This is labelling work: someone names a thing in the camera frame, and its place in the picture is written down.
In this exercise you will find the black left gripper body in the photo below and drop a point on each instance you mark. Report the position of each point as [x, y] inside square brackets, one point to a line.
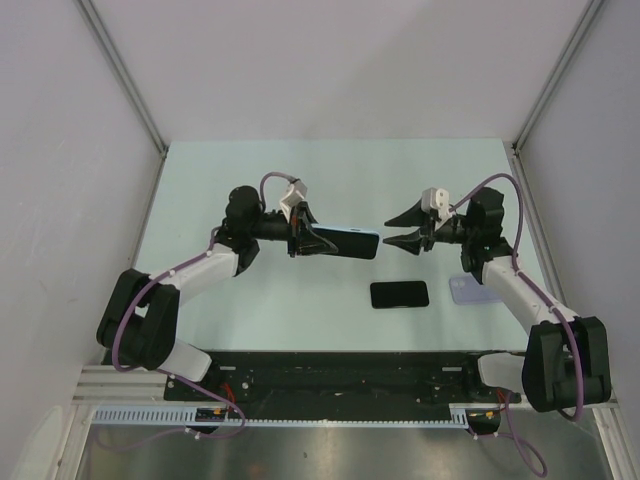
[294, 235]

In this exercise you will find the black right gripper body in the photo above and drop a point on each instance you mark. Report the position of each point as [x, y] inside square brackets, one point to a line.
[445, 233]

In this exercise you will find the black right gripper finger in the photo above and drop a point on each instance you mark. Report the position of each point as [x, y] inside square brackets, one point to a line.
[411, 243]
[414, 216]

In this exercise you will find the phone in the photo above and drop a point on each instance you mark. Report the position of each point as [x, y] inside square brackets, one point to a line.
[350, 242]
[399, 294]

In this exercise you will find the lilac phone case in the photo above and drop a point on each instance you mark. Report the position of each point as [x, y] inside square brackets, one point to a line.
[466, 290]

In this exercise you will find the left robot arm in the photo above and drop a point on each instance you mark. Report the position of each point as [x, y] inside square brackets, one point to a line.
[139, 325]

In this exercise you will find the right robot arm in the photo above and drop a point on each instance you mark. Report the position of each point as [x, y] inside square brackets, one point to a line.
[565, 366]

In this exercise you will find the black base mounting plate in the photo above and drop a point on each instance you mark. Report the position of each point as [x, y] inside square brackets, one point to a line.
[383, 368]

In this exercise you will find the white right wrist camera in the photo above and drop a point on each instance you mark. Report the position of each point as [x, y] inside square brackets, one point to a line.
[436, 200]

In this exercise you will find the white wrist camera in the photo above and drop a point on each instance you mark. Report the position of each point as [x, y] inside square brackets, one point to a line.
[295, 193]
[436, 200]

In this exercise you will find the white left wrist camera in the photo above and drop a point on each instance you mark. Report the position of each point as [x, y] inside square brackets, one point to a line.
[295, 193]

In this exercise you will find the left aluminium frame post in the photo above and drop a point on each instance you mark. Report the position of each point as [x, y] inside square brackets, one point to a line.
[106, 44]

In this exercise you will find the aluminium frame post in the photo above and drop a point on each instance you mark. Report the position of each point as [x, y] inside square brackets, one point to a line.
[569, 52]
[106, 44]

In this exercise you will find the aluminium front rail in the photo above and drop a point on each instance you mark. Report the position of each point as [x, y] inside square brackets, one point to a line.
[264, 393]

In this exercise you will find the right aluminium frame post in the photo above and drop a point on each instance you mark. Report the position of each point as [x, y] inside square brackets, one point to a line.
[569, 52]

